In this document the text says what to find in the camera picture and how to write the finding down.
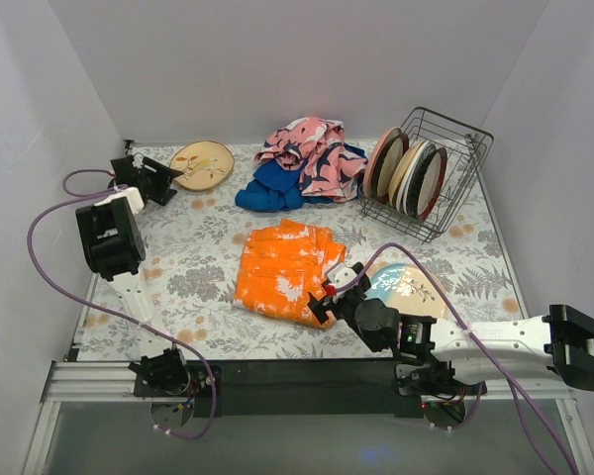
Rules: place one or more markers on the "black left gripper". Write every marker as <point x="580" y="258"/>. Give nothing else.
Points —
<point x="149" y="179"/>

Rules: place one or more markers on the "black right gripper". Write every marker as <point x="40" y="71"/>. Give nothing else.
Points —
<point x="328" y="302"/>

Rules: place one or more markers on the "tan bird pattern plate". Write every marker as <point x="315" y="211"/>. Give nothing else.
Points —
<point x="203" y="165"/>

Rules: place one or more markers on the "blue and cream plate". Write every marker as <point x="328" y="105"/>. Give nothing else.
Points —
<point x="407" y="289"/>

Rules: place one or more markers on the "red rimmed black plate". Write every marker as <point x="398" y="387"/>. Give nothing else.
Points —
<point x="432" y="184"/>

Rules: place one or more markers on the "white blue striped plate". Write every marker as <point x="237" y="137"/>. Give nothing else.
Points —
<point x="417" y="183"/>

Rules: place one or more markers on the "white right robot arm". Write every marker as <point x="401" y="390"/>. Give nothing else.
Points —
<point x="558" y="345"/>

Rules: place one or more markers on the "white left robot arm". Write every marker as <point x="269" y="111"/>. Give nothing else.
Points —
<point x="114" y="249"/>

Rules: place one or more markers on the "orange tie-dye folded shorts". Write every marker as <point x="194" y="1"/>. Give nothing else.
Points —
<point x="282" y="267"/>

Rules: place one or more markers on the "floral table mat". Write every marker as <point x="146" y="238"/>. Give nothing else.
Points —
<point x="194" y="248"/>

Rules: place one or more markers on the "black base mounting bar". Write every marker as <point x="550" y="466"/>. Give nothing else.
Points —
<point x="298" y="387"/>

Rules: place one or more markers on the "blue cloth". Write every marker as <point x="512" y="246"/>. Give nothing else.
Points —
<point x="272" y="190"/>

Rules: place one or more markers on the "yellow rimmed plate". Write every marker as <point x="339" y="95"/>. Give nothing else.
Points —
<point x="401" y="171"/>

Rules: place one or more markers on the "pink navy patterned cloth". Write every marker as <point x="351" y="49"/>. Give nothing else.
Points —
<point x="316" y="151"/>

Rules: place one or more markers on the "brown rimmed cream plate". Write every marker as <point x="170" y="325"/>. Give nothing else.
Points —
<point x="394" y="152"/>

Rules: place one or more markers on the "white blue rimmed plate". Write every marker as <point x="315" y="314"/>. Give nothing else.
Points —
<point x="405" y="190"/>

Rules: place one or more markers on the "pink plate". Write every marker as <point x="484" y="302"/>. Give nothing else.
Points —
<point x="374" y="164"/>

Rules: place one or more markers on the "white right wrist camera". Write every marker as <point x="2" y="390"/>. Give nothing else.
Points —
<point x="341" y="278"/>

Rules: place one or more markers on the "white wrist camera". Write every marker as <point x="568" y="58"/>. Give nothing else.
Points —
<point x="132" y="195"/>
<point x="341" y="278"/>

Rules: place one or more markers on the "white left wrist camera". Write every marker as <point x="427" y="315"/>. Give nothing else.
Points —
<point x="132" y="195"/>

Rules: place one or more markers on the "black wire dish rack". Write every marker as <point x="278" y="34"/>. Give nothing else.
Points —
<point x="467" y="148"/>

